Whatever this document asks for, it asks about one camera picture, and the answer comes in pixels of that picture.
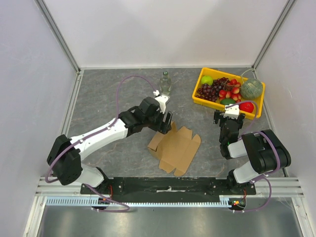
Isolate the brown cardboard box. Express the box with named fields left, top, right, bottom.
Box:
left=147, top=122, right=201, bottom=177

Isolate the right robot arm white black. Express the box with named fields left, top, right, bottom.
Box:
left=213, top=110, right=291, bottom=195

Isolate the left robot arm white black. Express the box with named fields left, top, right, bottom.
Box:
left=47, top=94, right=172, bottom=194

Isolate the red apple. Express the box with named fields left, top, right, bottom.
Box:
left=239, top=102, right=254, bottom=113

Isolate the yellow plastic tray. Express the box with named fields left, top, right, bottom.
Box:
left=192, top=67, right=266, bottom=120

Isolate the purple grape bunch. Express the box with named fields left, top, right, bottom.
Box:
left=195, top=78, right=220, bottom=102

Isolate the clear glass bottle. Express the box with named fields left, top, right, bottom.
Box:
left=159, top=71, right=171, bottom=95

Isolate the netted green melon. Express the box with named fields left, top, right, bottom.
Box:
left=240, top=79, right=263, bottom=100

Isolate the green apple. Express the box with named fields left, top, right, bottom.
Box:
left=201, top=76, right=213, bottom=85

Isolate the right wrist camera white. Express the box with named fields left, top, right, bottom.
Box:
left=223, top=104, right=239, bottom=119

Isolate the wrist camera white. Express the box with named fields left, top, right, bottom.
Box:
left=153, top=90, right=170, bottom=114
left=223, top=104, right=239, bottom=119

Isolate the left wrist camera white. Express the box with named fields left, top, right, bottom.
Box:
left=153, top=90, right=170, bottom=114

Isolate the white slotted cable duct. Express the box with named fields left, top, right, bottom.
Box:
left=45, top=197, right=241, bottom=208

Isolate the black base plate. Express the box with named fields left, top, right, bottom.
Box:
left=95, top=177, right=256, bottom=203

